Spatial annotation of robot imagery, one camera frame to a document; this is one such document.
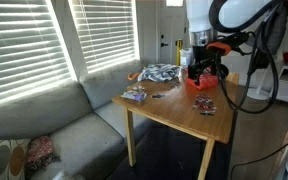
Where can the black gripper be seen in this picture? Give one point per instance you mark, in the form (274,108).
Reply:
(204,57)

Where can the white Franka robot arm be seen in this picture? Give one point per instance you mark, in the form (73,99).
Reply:
(200,15)

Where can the red plastic basket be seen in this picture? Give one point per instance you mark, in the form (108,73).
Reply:
(204,81)

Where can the red black snack packet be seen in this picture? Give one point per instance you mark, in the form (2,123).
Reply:
(204,104)

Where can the white plastic container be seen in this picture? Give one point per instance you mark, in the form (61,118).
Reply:
(185,58)

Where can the slim yellow bottle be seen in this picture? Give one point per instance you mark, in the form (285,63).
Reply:
(179,51)

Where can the black round object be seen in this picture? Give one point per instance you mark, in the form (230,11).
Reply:
(223,71)

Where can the blue white patterned cloth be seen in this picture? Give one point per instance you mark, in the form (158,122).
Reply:
(159,72)

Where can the wooden side table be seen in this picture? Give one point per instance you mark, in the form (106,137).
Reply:
(180,110)

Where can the small dark wrapper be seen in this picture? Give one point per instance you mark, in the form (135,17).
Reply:
(158,96)

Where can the white door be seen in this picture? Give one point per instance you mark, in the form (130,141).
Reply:
(172,31)

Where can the small silver wrapper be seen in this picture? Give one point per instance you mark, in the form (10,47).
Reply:
(138,88)

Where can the white coat stand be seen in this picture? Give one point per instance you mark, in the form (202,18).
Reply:
(259,87)

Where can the grey hanging jacket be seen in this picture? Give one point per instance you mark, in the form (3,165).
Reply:
(267,36)

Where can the narrow white window blind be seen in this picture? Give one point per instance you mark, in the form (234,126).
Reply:
(105,31)

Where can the grey sofa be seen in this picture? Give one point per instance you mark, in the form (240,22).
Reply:
(67,123)

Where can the red patterned throw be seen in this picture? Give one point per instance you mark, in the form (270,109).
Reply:
(40,153)

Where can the wide white window blind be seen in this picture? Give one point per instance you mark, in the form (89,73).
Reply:
(20,46)

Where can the circle patterned cushion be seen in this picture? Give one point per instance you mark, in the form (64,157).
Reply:
(4,159)

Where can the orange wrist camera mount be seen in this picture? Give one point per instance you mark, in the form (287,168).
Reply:
(219,47)

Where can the light wooden frame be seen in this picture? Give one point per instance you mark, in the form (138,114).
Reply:
(284,154)

